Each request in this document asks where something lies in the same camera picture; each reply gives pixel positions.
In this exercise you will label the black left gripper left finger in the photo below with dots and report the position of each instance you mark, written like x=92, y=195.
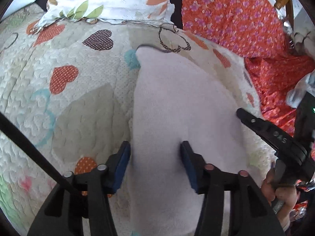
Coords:
x=90, y=196

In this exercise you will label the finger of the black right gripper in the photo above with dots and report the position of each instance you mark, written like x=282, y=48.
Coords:
x=260, y=130

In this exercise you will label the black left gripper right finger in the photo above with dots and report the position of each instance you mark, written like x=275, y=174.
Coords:
x=208, y=180

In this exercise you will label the pale pink embroidered sweater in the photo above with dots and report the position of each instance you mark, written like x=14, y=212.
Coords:
x=176, y=101

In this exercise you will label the heart patterned quilted bedspread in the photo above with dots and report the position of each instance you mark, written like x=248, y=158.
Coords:
x=70, y=88

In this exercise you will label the red floral fabric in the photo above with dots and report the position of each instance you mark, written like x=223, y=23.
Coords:
x=252, y=29

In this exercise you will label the white floral pillow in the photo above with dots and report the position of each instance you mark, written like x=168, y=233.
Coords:
x=149, y=12

